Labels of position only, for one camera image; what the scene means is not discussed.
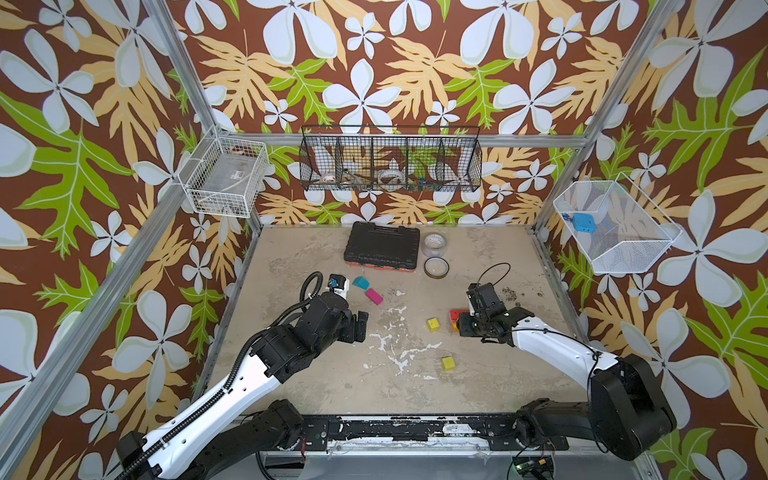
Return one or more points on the blue object in basket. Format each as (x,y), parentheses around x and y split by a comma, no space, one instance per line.
(583,223)

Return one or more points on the teal block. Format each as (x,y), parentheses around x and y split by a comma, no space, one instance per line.
(362,282)

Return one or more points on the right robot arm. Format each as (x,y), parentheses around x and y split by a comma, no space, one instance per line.
(626,411)

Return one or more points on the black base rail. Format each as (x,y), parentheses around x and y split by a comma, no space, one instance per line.
(493,432)

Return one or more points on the red block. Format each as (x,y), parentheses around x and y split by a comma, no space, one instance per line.
(455,314)

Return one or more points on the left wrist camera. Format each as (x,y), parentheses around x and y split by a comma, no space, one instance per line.
(339,285)

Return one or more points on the white wire basket left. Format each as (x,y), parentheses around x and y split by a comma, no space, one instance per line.
(224,175)

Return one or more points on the yellow-green cube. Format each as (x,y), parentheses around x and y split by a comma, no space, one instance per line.
(433,324)
(448,363)

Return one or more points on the white wire basket right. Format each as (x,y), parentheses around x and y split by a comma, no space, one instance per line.
(633,232)

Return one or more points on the magenta block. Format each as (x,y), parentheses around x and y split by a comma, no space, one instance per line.
(374,296)

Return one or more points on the black tool case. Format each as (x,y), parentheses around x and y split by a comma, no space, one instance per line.
(384,247)

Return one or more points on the brown tape roll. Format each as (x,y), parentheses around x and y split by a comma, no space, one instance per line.
(436,267)

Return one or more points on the aluminium frame post left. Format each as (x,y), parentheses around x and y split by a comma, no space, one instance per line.
(147,363)

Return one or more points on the clear tape roll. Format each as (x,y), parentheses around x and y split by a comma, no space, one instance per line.
(434,245)

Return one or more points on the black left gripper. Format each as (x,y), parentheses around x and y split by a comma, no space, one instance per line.
(352,322)

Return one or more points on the aluminium frame post right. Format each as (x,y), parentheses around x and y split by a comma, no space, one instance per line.
(646,39)

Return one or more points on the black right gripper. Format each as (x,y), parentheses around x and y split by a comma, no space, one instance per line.
(470,324)

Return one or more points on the aluminium frame post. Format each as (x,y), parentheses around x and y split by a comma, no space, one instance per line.
(646,39)
(147,363)

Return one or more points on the white wire basket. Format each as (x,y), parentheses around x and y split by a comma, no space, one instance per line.
(224,175)
(633,232)

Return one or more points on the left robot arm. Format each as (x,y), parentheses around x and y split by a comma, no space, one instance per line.
(191,440)

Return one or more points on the black wire basket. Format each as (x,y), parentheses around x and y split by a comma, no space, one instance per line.
(390,158)

